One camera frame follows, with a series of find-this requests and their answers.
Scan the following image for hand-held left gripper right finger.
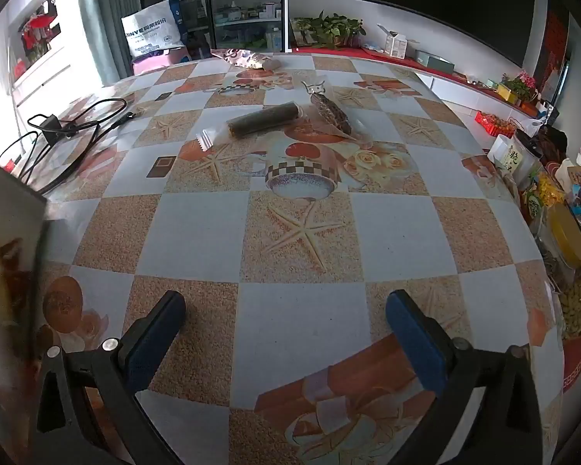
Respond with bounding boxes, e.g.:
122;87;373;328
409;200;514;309
386;289;545;465

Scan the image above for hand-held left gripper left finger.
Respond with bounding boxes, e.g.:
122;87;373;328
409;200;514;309
36;289;187;465

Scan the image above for red round mat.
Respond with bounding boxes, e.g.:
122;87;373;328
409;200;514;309
562;329;581;395

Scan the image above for jar of yellow nuts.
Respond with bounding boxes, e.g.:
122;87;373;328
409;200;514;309
557;276;581;340

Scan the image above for clear jar yellow lid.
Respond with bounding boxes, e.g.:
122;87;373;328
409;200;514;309
545;201;581;272

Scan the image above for clear jar black lid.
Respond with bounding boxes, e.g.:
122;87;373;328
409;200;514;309
486;128;545;189

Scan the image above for pile of mixed snack packets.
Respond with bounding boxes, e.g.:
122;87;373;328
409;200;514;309
518;148;581;253

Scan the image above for black power adapter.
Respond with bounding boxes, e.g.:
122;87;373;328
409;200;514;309
39;114;67;143

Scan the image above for red basket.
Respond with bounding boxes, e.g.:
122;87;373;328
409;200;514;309
474;110;516;137

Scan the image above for dark roll snack clear wrapper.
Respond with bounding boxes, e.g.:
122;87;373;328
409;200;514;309
194;101;315;148

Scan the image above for pink flower pot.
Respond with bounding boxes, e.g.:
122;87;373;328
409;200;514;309
501;70;538;105

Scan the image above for green box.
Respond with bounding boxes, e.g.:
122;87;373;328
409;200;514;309
414;50;455;72

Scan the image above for gold foil packet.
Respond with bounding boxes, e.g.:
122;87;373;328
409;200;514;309
210;48;282;71

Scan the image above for open white carton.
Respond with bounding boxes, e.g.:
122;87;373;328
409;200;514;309
378;24;410;58

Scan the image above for large white printed bag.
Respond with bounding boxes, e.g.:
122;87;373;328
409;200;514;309
121;0;185;59

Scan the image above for grey-green curtain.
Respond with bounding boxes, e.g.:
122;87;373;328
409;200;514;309
77;0;141;83

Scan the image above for green potted plant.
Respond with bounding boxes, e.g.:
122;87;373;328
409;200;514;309
290;10;366;49

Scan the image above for red hanging decoration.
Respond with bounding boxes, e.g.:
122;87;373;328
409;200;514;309
19;2;61;59

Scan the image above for glass door cabinet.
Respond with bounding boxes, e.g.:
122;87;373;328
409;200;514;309
208;0;286;52

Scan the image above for black cables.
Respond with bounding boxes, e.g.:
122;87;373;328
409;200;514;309
0;98;139;189

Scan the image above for red wall hanging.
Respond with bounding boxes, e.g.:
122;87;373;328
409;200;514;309
533;10;569;98

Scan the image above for black wall screen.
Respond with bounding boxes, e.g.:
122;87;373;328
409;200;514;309
356;0;538;69

